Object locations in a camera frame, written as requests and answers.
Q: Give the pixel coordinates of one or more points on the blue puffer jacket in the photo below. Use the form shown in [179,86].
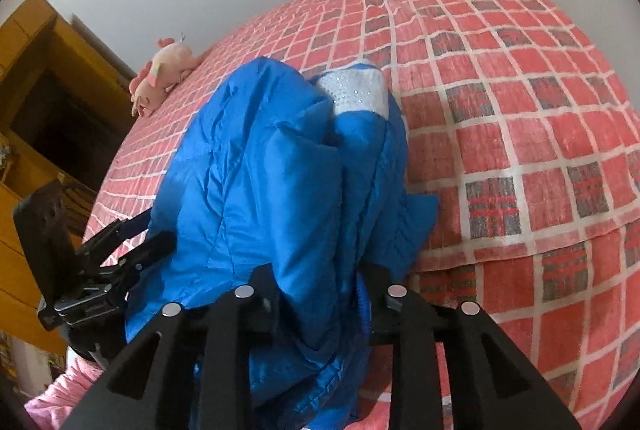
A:
[306,175]

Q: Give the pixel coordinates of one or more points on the pink fabric sleeve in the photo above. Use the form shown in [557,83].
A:
[51,408]

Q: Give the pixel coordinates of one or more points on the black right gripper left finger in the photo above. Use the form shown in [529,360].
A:
[187,369]

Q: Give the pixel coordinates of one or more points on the pink plush toy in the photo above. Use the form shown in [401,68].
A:
[171,64]

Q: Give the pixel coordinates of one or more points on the wooden wardrobe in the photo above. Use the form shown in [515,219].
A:
[65,109]

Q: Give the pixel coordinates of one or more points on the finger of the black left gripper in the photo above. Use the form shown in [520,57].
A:
[151,251]

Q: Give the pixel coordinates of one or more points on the black camera box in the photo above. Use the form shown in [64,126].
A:
[41,225]

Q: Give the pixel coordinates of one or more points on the red plaid bed cover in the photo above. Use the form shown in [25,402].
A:
[517,123]

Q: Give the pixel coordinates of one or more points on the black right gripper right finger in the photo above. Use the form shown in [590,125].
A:
[492,384]

